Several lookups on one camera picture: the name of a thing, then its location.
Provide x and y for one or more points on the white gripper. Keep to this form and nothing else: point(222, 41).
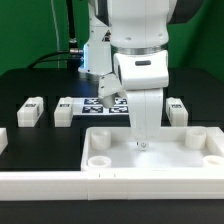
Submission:
point(145, 113)

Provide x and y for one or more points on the white desk top tray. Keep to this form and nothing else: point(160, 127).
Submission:
point(174, 148)

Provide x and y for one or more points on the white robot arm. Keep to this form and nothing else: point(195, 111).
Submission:
point(127, 54)

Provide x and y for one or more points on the fiducial marker sheet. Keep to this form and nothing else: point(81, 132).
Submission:
point(92, 107)

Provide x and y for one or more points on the white front fence bar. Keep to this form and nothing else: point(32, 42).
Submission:
point(30, 186)

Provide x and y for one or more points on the white left fence block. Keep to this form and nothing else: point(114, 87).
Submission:
point(3, 139)

